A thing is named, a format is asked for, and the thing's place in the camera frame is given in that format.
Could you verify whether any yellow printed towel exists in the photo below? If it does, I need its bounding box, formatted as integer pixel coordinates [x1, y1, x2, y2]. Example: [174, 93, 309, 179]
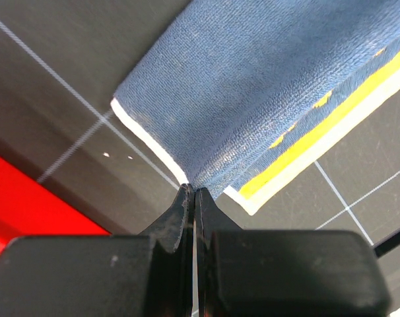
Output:
[111, 1, 400, 215]

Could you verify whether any red plastic tray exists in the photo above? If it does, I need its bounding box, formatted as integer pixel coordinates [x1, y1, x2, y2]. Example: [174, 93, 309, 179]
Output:
[0, 157, 109, 253]

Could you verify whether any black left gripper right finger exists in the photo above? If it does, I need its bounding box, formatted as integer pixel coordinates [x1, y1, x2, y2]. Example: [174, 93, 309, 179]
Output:
[195, 188, 391, 316]

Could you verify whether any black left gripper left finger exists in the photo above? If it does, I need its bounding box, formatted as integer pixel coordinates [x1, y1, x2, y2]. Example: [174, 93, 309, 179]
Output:
[0, 184, 194, 316]

